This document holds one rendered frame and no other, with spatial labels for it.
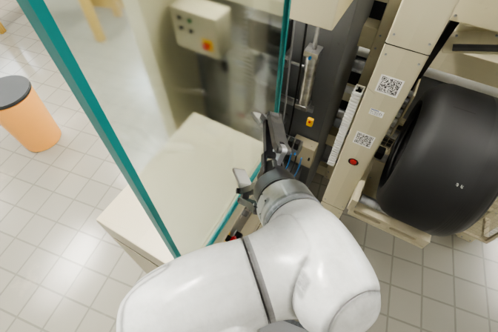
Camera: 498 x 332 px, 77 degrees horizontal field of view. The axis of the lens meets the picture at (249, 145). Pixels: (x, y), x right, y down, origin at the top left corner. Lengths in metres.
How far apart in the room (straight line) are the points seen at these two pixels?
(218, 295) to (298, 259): 0.09
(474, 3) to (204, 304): 1.18
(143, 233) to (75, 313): 1.49
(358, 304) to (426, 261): 2.29
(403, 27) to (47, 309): 2.47
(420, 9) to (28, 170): 2.98
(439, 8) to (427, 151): 0.44
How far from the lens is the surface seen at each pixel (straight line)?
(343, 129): 1.37
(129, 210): 1.12
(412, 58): 1.09
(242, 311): 0.37
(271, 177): 0.49
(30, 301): 2.66
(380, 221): 1.61
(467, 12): 1.30
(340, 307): 0.34
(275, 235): 0.38
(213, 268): 0.36
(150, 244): 1.05
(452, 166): 1.19
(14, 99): 2.92
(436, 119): 1.21
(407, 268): 2.55
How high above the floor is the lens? 2.22
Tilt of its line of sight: 53 degrees down
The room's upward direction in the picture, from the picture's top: straight up
